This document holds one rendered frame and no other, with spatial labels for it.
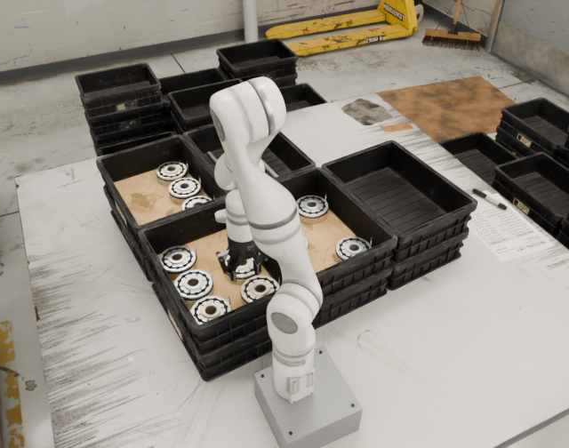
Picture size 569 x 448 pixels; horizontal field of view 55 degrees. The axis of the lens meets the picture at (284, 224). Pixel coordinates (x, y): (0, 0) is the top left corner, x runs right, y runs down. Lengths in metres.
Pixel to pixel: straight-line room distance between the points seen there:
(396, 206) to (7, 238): 2.11
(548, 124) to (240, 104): 2.64
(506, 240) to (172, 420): 1.19
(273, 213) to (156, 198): 0.93
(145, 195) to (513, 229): 1.23
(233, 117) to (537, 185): 2.15
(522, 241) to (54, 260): 1.52
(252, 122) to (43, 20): 3.84
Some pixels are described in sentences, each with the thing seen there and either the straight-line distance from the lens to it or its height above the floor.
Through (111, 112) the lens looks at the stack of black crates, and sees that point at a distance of 3.02.
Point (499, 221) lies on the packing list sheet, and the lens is 2.00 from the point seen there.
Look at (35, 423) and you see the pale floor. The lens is 2.38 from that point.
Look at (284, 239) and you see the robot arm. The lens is 0.94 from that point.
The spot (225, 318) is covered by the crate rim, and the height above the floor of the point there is 0.93.
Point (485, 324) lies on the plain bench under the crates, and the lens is 1.66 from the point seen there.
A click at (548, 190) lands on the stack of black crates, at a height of 0.38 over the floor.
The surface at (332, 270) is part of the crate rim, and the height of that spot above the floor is 0.93.
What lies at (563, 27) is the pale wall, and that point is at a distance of 4.53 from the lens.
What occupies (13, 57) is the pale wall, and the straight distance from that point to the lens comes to 4.68.
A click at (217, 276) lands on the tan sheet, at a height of 0.83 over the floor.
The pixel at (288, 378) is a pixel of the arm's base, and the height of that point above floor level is 0.89.
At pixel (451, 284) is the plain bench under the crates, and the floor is 0.70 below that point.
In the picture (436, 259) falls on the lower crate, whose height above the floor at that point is 0.76.
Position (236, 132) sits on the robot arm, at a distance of 0.83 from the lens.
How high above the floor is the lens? 1.93
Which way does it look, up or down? 41 degrees down
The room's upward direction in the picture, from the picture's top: straight up
